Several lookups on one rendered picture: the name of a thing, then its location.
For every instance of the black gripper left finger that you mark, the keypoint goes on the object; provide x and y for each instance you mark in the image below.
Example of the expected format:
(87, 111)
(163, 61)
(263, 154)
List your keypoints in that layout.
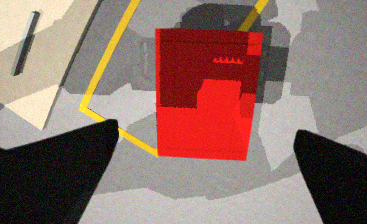
(52, 181)

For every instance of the red hood shell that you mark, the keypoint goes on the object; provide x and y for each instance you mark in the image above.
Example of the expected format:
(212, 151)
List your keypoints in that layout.
(206, 82)

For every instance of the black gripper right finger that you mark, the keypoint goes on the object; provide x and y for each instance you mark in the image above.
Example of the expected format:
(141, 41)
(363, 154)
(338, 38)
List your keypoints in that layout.
(336, 176)

